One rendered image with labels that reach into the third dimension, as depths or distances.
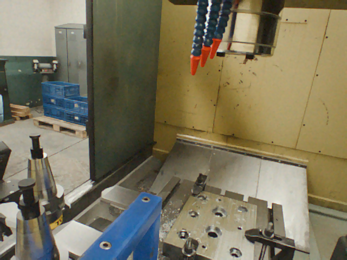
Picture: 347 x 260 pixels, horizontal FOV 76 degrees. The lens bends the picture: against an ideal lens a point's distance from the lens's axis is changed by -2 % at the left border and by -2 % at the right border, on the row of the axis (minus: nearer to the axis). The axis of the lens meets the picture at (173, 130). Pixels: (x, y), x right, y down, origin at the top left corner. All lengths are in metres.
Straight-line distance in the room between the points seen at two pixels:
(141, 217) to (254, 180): 1.21
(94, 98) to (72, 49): 4.68
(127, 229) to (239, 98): 1.32
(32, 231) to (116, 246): 0.10
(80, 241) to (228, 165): 1.31
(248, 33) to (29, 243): 0.44
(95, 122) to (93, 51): 0.33
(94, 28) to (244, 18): 0.77
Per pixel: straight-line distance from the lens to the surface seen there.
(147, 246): 0.44
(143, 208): 0.38
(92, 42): 1.11
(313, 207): 1.76
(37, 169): 0.40
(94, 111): 1.14
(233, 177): 1.51
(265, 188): 1.50
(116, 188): 0.44
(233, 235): 0.73
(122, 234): 0.34
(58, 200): 0.42
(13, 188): 0.51
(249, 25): 0.47
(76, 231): 0.36
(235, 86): 1.56
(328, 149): 1.67
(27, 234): 0.28
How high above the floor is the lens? 1.46
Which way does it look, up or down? 18 degrees down
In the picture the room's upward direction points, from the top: 5 degrees clockwise
